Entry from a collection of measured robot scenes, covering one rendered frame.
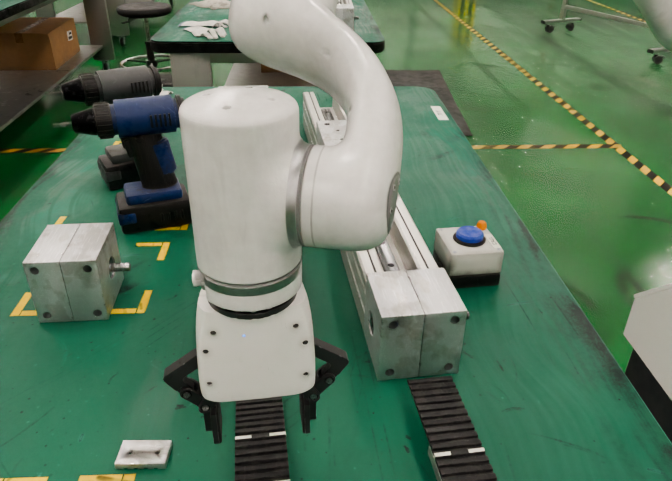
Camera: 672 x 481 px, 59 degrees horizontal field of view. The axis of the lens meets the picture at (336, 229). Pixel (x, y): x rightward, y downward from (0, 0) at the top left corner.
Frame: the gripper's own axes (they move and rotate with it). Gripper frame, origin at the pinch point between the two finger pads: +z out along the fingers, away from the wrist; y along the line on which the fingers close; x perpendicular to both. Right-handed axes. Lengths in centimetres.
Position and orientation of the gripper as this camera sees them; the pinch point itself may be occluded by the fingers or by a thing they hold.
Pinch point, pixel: (261, 418)
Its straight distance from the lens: 60.7
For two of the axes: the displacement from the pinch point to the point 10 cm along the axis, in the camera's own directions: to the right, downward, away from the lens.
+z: -0.1, 8.7, 5.0
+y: 9.9, -0.7, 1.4
